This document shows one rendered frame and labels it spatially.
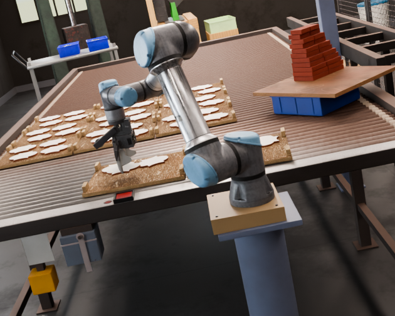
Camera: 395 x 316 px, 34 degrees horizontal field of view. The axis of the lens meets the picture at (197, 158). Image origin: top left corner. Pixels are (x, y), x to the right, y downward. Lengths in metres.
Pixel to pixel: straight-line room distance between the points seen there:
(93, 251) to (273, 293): 0.71
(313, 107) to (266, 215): 1.06
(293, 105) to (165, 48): 1.18
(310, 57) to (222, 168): 1.34
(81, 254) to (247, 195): 0.74
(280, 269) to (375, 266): 1.44
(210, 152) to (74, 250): 0.76
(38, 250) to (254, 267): 0.85
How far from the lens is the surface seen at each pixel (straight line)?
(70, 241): 2.47
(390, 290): 3.34
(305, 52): 3.20
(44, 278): 2.55
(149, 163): 2.69
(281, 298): 2.22
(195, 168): 1.97
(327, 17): 4.32
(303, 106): 3.05
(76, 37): 8.90
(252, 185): 2.07
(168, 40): 2.05
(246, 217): 2.04
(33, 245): 2.53
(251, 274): 2.18
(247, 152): 2.03
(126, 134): 2.51
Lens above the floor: 1.69
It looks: 17 degrees down
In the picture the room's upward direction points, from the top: 12 degrees counter-clockwise
